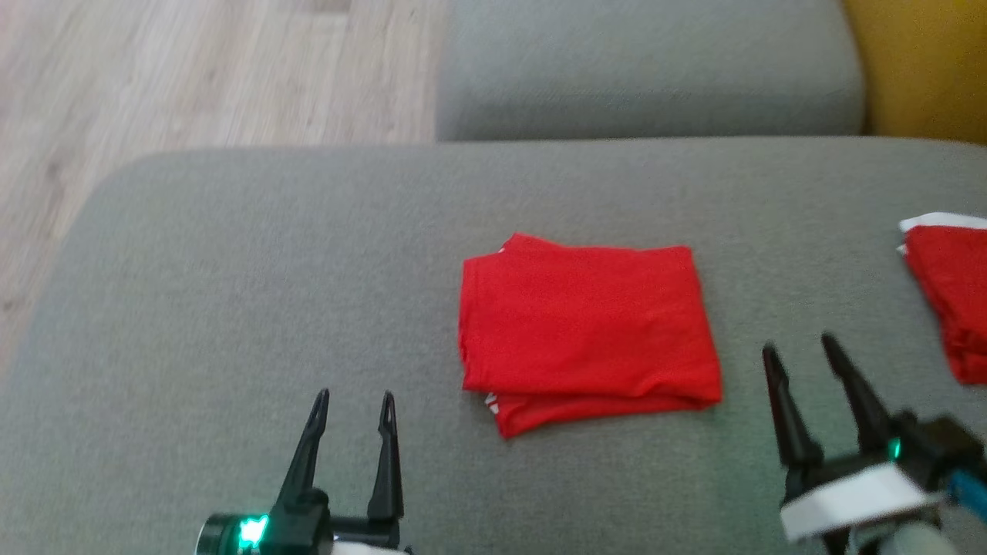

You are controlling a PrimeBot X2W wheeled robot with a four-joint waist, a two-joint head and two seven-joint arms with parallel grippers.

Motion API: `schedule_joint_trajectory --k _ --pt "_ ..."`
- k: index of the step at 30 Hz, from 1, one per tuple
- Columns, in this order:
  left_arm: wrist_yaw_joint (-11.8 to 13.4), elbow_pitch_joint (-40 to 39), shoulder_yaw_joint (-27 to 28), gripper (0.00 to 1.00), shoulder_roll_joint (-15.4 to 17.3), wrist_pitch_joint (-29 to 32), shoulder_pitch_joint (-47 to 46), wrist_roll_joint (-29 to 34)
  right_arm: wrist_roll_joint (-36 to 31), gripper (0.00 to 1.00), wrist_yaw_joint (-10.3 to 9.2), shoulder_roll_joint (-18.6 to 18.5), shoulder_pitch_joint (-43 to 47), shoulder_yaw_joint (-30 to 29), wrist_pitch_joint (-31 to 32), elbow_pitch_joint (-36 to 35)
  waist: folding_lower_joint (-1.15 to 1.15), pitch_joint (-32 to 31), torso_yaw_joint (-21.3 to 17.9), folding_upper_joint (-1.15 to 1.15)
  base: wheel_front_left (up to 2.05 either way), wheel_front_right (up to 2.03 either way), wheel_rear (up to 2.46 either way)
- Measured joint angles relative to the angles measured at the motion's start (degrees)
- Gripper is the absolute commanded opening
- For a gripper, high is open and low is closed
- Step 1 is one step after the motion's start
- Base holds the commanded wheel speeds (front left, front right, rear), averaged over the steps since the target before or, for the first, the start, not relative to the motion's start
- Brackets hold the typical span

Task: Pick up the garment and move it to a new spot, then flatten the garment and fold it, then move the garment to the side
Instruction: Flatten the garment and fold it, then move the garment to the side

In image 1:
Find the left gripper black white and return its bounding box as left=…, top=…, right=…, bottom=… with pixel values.
left=194, top=388, right=413, bottom=555

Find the yellow cushion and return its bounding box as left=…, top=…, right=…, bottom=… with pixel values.
left=840, top=0, right=987, bottom=146

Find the folded red garment white edge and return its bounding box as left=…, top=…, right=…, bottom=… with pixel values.
left=897, top=213, right=987, bottom=385

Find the grey sofa back cushion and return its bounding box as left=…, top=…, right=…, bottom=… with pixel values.
left=436, top=0, right=866, bottom=142

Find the red garment with white trim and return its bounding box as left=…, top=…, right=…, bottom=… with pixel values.
left=459, top=233, right=724, bottom=439

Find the grey sofa seat cushion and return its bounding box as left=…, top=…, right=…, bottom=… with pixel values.
left=0, top=137, right=987, bottom=555

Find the right gripper cable blue plug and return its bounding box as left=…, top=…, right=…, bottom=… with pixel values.
left=947, top=469, right=987, bottom=522

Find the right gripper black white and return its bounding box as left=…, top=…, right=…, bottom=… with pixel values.
left=761, top=332, right=987, bottom=544

